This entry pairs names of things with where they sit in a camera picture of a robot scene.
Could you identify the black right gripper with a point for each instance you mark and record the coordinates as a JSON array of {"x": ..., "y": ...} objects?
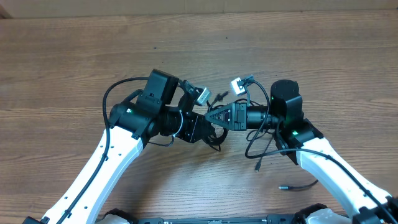
[{"x": 235, "y": 116}]

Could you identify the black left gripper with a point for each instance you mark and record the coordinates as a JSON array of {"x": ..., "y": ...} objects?
[{"x": 193, "y": 134}]

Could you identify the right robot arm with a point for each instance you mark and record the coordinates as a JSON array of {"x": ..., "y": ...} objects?
[{"x": 296, "y": 137}]

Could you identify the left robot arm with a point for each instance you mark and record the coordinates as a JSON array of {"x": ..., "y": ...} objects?
[{"x": 165, "y": 107}]

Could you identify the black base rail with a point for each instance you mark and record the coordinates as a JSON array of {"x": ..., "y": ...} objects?
[{"x": 211, "y": 221}]

